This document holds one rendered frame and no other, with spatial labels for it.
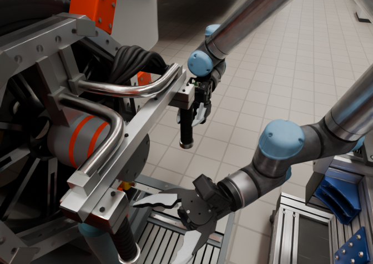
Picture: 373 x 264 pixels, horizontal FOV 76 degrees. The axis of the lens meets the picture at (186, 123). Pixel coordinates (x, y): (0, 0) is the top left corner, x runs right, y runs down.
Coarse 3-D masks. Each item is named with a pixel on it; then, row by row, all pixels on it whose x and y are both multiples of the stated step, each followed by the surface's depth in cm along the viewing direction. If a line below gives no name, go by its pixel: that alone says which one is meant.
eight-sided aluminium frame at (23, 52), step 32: (32, 32) 44; (64, 32) 46; (96, 32) 55; (0, 64) 36; (32, 64) 41; (0, 96) 37; (0, 224) 42; (64, 224) 65; (0, 256) 44; (32, 256) 51
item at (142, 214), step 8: (136, 192) 127; (144, 192) 127; (136, 200) 122; (144, 208) 122; (152, 208) 127; (136, 216) 119; (144, 216) 118; (136, 224) 116; (144, 224) 121; (136, 232) 112; (136, 240) 115
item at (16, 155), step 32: (96, 64) 72; (32, 96) 54; (96, 96) 83; (0, 128) 49; (0, 160) 50; (32, 160) 59; (0, 192) 71; (32, 192) 74; (64, 192) 75; (32, 224) 60
